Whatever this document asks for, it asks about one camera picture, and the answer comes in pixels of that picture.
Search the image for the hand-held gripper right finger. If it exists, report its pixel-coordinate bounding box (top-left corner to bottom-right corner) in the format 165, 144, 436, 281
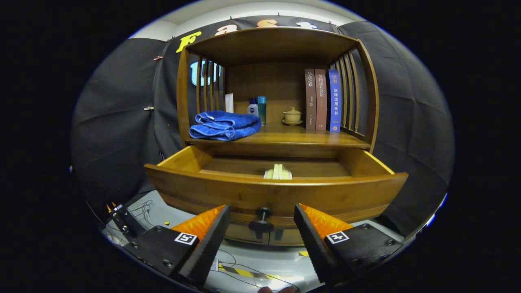
294, 203, 404, 285

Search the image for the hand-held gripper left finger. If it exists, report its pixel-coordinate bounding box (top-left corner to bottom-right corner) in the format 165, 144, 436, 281
122, 204, 232, 287

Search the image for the wooden drawer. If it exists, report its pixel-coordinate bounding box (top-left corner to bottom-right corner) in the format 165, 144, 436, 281
144, 145, 409, 241

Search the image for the white scrub pad with strap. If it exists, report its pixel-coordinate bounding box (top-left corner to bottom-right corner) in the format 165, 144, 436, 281
263, 164, 293, 180

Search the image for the wooden cabinet door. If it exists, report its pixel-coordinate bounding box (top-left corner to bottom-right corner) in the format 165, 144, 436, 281
269, 228, 305, 247
225, 225, 271, 246

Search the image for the wooden countertop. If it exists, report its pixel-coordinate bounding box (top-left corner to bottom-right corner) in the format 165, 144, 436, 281
185, 121, 371, 149

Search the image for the wooden cabinet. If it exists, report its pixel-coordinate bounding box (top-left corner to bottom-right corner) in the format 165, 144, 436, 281
144, 26, 409, 247

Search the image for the yellow black floor tape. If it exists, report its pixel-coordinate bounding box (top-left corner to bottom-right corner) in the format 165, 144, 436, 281
218, 264, 285, 281

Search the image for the folded blue towel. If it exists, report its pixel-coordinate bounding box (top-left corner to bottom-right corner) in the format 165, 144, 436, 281
189, 110, 262, 142

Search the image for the beige lidded teacup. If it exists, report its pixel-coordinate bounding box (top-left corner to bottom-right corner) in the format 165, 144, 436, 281
282, 107, 303, 126

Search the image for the reddish brown book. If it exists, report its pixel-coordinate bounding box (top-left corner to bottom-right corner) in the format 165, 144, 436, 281
314, 68, 328, 131

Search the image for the blue book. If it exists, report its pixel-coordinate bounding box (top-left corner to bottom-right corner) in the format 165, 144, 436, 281
327, 69, 341, 133

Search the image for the black backdrop cloth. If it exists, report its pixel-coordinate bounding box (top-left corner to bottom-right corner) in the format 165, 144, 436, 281
70, 15, 455, 236

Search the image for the thin floor cable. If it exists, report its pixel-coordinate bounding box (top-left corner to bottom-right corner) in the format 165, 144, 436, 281
212, 248, 302, 292

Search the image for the black electronic box with wires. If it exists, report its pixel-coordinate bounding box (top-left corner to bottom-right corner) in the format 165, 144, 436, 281
107, 202, 146, 238

